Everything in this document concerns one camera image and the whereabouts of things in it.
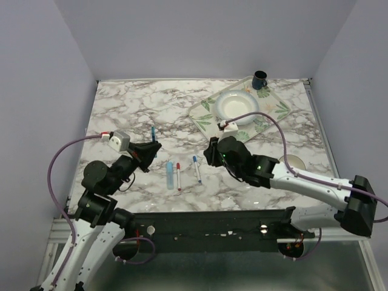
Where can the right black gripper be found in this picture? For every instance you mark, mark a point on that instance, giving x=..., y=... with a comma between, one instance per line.
x=211, y=153

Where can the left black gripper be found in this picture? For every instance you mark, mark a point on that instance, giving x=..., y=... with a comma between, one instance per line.
x=142, y=154

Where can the white marker pen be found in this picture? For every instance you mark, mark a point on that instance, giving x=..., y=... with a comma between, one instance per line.
x=198, y=175

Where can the blue gel pen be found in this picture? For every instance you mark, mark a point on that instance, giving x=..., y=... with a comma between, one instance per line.
x=153, y=136

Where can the white red marker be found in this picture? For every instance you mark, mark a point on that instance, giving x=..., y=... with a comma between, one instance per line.
x=178, y=172

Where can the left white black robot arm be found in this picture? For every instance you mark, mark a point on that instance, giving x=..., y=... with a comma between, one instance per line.
x=98, y=224

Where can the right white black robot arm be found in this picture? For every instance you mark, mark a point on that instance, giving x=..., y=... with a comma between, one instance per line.
x=349, y=204

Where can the white blue rimmed bowl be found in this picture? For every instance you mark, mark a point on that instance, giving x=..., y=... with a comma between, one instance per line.
x=234, y=103

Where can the floral serving tray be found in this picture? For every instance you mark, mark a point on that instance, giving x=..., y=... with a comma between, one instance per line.
x=273, y=100

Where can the small white dark-rimmed bowl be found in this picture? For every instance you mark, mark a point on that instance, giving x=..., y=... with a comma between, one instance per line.
x=293, y=162

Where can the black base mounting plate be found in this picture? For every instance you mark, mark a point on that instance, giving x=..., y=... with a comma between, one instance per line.
x=205, y=232

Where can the dark blue mug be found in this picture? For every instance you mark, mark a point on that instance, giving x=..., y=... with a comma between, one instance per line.
x=259, y=80

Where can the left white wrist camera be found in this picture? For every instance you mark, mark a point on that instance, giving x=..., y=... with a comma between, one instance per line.
x=119, y=141

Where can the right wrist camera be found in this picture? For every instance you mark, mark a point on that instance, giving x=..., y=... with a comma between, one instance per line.
x=227, y=129

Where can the aluminium frame rail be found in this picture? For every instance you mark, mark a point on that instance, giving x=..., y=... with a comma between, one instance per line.
x=367, y=256

